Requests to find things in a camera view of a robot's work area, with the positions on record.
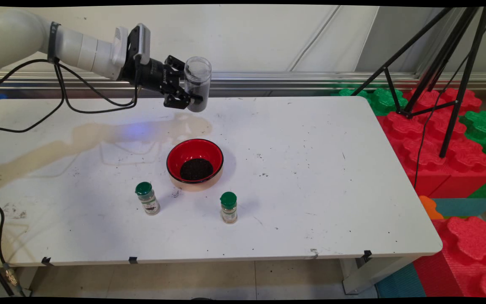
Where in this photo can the teal foam mat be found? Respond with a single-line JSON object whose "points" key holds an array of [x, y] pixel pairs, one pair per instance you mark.
{"points": [[399, 283]]}

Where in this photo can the black table edge clip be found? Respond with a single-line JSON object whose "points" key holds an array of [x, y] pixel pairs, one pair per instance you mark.
{"points": [[133, 260], [47, 261], [367, 254]]}

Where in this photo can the aluminium wall rail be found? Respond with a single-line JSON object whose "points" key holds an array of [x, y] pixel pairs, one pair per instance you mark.
{"points": [[310, 80]]}

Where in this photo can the dark grains heap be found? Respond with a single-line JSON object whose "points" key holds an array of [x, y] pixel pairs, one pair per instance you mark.
{"points": [[196, 169]]}

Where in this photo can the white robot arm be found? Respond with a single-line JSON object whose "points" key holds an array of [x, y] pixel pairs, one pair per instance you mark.
{"points": [[15, 38]]}

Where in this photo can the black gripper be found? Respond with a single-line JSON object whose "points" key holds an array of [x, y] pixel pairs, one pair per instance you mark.
{"points": [[150, 76]]}

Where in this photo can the white table leg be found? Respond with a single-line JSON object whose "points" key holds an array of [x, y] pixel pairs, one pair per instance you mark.
{"points": [[369, 274]]}

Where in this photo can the large red foam block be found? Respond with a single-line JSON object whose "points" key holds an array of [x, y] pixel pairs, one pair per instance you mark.
{"points": [[428, 143]]}

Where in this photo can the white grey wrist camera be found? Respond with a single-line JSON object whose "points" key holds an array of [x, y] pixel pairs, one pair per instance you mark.
{"points": [[141, 40]]}

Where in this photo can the green-lid spice jar light contents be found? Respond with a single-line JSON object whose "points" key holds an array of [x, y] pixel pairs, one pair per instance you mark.
{"points": [[228, 207]]}

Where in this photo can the black tripod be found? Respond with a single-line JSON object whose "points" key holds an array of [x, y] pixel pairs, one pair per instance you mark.
{"points": [[458, 63]]}

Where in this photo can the teal foam block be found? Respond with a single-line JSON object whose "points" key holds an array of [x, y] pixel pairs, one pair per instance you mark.
{"points": [[466, 207]]}

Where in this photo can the green-lid spice jar dark contents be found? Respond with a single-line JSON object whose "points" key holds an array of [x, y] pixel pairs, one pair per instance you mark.
{"points": [[148, 200]]}

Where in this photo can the clear jar with dark grains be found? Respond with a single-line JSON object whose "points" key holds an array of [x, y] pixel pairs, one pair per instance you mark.
{"points": [[198, 86]]}

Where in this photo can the red bowl with black rim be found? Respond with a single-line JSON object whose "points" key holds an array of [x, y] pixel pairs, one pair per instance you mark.
{"points": [[179, 154]]}

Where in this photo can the green foam block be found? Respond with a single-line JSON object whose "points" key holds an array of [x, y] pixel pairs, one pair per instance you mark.
{"points": [[380, 101], [485, 126]]}

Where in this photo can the orange foam piece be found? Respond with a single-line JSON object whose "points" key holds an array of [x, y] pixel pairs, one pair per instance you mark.
{"points": [[429, 207]]}

